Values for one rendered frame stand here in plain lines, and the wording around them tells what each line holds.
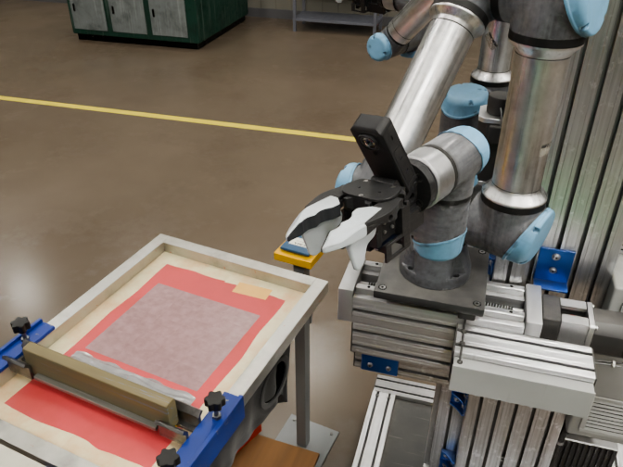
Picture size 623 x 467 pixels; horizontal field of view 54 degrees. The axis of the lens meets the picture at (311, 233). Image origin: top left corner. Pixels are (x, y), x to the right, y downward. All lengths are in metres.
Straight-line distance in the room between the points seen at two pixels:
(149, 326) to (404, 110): 0.98
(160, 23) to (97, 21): 0.84
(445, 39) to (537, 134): 0.22
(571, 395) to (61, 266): 3.02
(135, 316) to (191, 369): 0.27
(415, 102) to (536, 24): 0.21
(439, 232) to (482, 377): 0.45
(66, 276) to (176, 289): 1.92
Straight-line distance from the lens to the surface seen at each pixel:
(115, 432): 1.45
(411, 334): 1.38
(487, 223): 1.16
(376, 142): 0.70
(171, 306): 1.74
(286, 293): 1.74
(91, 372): 1.44
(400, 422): 2.41
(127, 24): 7.89
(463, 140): 0.86
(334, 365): 2.88
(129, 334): 1.67
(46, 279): 3.68
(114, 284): 1.82
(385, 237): 0.73
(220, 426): 1.34
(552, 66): 1.05
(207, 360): 1.56
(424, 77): 1.00
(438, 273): 1.26
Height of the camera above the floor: 2.03
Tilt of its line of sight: 33 degrees down
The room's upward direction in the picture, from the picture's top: straight up
